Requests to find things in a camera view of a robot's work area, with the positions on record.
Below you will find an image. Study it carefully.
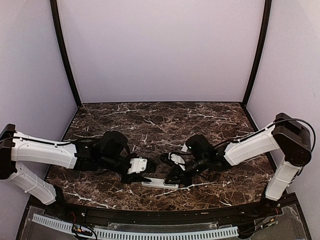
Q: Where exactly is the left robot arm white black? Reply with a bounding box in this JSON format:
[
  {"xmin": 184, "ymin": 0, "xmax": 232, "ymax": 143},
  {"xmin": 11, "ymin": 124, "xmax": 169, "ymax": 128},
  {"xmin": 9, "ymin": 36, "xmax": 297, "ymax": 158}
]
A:
[{"xmin": 0, "ymin": 124, "xmax": 157, "ymax": 218}]

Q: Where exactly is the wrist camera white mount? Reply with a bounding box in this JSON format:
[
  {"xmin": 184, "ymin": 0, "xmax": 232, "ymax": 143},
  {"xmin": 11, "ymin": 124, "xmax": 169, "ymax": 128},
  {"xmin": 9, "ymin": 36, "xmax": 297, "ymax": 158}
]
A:
[
  {"xmin": 127, "ymin": 157, "xmax": 157, "ymax": 175},
  {"xmin": 160, "ymin": 152, "xmax": 186, "ymax": 167}
]

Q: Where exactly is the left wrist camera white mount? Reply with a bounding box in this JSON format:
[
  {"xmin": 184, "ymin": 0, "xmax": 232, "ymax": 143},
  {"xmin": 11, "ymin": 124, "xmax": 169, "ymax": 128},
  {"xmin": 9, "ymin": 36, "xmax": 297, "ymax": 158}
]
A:
[{"xmin": 127, "ymin": 157, "xmax": 157, "ymax": 175}]

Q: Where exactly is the left black frame post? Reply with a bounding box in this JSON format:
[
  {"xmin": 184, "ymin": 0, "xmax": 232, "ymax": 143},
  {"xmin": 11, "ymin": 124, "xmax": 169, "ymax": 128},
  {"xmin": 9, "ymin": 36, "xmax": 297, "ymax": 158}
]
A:
[{"xmin": 49, "ymin": 0, "xmax": 82, "ymax": 108}]

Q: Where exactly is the white battery cover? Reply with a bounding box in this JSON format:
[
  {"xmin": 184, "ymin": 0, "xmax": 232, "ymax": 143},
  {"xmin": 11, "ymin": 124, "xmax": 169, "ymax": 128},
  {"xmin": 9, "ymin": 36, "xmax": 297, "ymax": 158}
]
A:
[{"xmin": 181, "ymin": 144, "xmax": 188, "ymax": 153}]

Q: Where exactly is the right black frame post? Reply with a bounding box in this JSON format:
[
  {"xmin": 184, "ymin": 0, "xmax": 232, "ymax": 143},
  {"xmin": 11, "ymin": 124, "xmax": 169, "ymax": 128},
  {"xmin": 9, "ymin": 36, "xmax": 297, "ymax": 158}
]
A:
[{"xmin": 241, "ymin": 0, "xmax": 273, "ymax": 111}]

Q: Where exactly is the white remote control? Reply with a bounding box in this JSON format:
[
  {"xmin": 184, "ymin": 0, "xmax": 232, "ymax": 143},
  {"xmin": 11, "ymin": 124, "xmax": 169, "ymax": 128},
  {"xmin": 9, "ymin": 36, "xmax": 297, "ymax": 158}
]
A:
[{"xmin": 141, "ymin": 177, "xmax": 179, "ymax": 190}]

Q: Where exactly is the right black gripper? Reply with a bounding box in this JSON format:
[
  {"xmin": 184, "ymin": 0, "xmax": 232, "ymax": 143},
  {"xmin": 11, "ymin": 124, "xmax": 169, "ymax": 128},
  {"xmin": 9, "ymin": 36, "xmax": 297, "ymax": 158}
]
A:
[{"xmin": 164, "ymin": 154, "xmax": 209, "ymax": 186}]

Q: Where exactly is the black frame post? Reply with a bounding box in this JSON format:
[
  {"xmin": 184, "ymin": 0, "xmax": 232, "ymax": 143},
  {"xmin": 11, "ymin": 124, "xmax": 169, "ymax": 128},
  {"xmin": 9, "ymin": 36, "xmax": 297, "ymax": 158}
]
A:
[
  {"xmin": 49, "ymin": 0, "xmax": 82, "ymax": 108},
  {"xmin": 241, "ymin": 0, "xmax": 273, "ymax": 111}
]

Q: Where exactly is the white slotted cable duct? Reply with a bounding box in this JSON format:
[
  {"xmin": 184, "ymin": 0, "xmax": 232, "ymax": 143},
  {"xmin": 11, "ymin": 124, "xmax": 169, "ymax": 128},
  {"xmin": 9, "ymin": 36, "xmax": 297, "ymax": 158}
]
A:
[{"xmin": 31, "ymin": 213, "xmax": 239, "ymax": 240}]

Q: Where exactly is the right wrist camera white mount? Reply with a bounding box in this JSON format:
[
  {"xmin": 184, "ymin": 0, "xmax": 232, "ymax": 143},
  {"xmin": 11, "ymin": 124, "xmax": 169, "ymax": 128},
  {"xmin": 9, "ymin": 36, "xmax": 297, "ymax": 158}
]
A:
[{"xmin": 160, "ymin": 152, "xmax": 186, "ymax": 167}]

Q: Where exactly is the black front rail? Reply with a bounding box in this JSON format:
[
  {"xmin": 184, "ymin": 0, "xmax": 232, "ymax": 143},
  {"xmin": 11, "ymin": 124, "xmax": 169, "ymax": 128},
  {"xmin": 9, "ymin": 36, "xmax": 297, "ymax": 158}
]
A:
[{"xmin": 41, "ymin": 202, "xmax": 277, "ymax": 226}]

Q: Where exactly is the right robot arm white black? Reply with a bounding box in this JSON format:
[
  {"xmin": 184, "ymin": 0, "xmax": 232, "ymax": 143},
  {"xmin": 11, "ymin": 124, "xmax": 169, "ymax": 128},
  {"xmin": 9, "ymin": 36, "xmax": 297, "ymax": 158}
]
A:
[{"xmin": 160, "ymin": 113, "xmax": 316, "ymax": 217}]

